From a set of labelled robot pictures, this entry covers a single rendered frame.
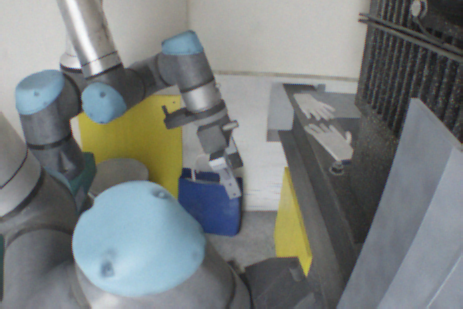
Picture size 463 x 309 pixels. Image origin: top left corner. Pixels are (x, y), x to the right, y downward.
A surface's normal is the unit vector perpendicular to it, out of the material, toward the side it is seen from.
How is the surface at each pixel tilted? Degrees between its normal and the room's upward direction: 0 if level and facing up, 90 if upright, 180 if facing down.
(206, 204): 88
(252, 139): 90
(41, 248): 9
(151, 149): 87
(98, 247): 25
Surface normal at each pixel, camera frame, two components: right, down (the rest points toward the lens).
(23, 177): 0.93, -0.06
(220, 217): -0.16, 0.44
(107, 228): -0.33, -0.72
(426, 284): -0.98, 0.07
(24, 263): -0.15, -0.82
